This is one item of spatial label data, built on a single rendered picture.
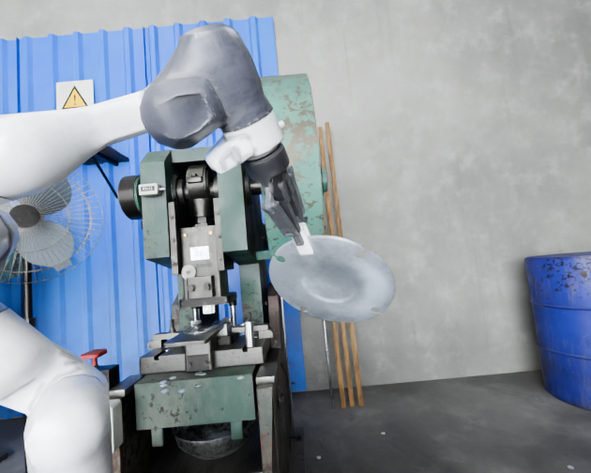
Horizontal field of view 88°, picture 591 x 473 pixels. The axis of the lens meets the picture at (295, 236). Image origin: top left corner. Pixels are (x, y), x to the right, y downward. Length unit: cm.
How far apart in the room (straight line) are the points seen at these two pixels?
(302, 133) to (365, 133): 178
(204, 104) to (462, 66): 290
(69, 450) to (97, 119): 49
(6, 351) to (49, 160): 30
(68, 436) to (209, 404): 64
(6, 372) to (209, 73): 53
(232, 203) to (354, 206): 148
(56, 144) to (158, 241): 76
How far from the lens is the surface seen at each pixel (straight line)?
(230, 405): 116
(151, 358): 129
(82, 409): 60
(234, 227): 118
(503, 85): 330
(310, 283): 73
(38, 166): 54
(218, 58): 47
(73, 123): 59
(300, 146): 93
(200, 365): 120
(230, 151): 48
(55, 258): 180
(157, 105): 46
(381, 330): 257
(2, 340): 65
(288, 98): 104
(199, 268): 125
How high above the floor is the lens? 100
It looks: 5 degrees up
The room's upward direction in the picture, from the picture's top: 5 degrees counter-clockwise
